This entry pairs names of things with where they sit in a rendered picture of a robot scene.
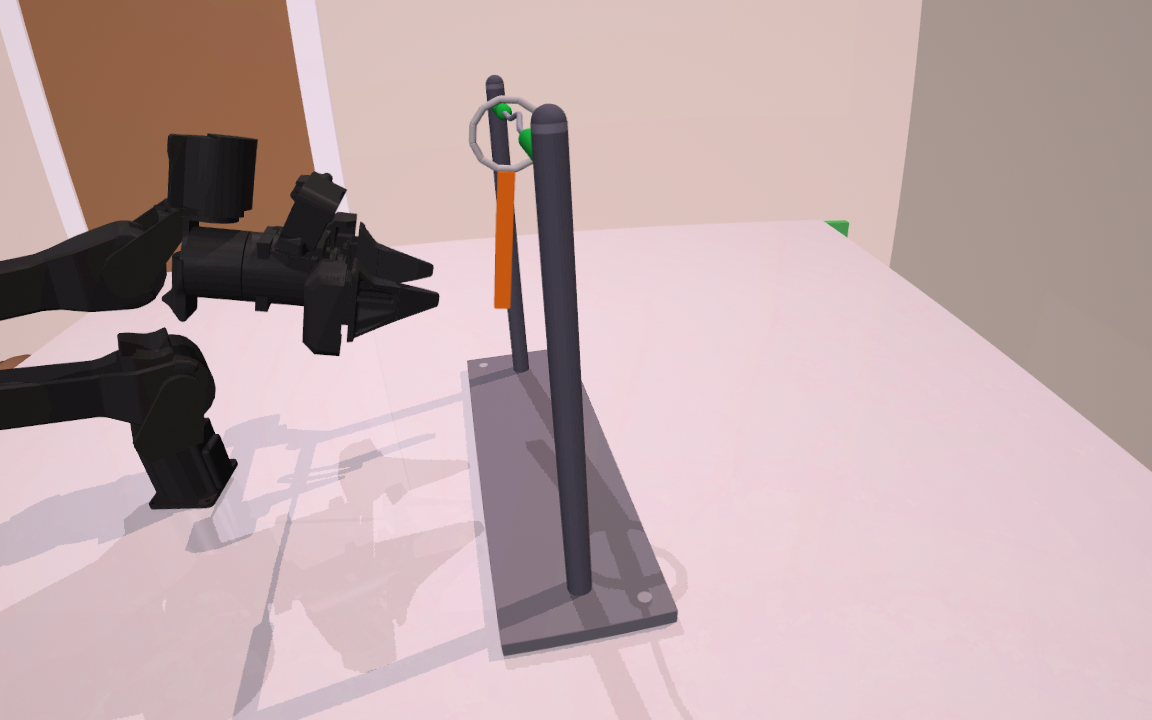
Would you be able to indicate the grey hoop with orange handle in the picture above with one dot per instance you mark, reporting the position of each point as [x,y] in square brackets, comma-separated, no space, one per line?
[505,201]

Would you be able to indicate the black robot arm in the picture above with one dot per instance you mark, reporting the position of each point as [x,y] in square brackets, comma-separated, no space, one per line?
[160,383]

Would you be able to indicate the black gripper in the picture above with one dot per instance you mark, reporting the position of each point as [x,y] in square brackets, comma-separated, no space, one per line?
[356,282]

